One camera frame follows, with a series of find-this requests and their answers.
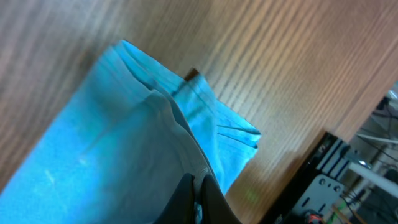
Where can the light blue t-shirt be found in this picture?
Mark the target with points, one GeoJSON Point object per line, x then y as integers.
{"type": "Point", "coordinates": [119, 148]}

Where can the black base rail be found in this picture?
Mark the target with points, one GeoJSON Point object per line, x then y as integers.
{"type": "Point", "coordinates": [316, 185]}

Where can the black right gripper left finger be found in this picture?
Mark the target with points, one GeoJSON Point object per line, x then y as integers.
{"type": "Point", "coordinates": [180, 208]}

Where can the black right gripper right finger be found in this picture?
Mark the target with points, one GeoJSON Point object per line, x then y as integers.
{"type": "Point", "coordinates": [215, 209]}

